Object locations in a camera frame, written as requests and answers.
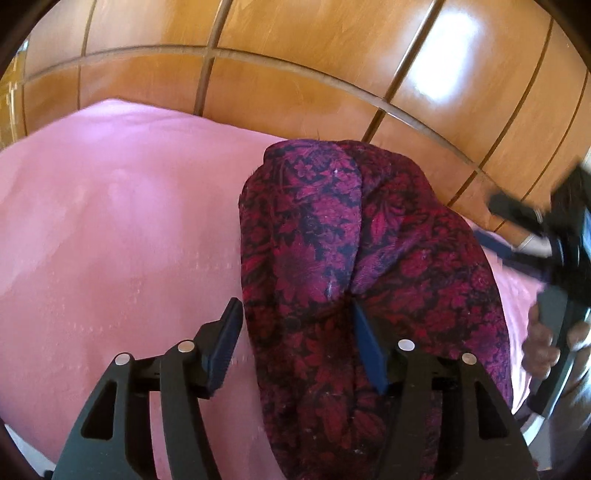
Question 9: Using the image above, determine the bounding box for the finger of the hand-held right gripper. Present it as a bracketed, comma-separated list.
[475, 232, 563, 281]
[488, 192, 553, 237]

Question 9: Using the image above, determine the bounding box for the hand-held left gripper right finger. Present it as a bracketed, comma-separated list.
[350, 300, 542, 480]

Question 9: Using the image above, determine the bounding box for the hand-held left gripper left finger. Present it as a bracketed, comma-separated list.
[51, 298, 244, 480]

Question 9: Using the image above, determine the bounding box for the red floral sweater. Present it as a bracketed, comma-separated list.
[238, 137, 514, 480]

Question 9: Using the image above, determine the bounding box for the pink bed sheet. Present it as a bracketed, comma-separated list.
[0, 97, 550, 480]

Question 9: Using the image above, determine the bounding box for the person's right hand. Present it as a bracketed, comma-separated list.
[521, 305, 591, 381]

